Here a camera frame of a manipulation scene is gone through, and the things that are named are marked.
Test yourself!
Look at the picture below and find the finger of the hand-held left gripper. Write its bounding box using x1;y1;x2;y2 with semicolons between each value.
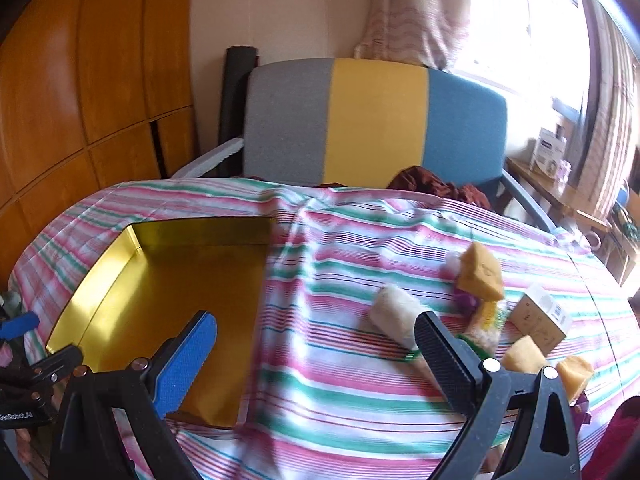
0;311;40;343
0;345;83;401

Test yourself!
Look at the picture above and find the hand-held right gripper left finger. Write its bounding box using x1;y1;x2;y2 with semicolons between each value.
47;310;218;480

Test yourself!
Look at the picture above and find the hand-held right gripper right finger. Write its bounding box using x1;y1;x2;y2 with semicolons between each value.
414;311;583;480

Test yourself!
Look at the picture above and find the white roll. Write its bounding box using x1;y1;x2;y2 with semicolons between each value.
369;284;426;351

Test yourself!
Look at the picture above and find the yellow sponge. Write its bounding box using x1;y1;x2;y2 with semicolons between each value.
556;356;595;403
501;335;550;375
456;241;505;302

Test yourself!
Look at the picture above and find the golden tin box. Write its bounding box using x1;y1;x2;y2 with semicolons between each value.
46;216;273;428

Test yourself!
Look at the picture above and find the beige carton box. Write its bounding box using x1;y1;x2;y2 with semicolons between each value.
507;282;573;353

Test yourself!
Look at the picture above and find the striped tablecloth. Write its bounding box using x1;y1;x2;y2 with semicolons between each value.
10;177;640;480

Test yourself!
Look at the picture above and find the dark red cloth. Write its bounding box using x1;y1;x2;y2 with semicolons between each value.
387;165;493;211

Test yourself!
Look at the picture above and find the red garment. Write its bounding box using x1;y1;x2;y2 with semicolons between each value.
580;395;640;480

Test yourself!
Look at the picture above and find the wooden shelf unit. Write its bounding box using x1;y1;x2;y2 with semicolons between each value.
600;180;640;286

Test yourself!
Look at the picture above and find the wooden side table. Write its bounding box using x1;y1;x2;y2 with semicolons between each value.
505;156;613;233

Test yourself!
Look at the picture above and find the white carton box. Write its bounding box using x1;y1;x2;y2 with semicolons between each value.
530;127;568;171

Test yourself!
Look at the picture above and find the grey yellow blue chair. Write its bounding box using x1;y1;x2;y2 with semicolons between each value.
170;58;558;233

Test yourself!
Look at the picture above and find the black rolled mat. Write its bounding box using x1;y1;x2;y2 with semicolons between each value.
218;46;261;176

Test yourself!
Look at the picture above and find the wooden wardrobe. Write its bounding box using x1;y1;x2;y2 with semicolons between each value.
0;0;198;281

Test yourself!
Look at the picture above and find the pink patterned curtain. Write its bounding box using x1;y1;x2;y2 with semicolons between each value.
354;0;471;68
575;0;640;211

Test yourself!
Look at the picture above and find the bright window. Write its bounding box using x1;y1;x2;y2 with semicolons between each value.
450;0;601;161

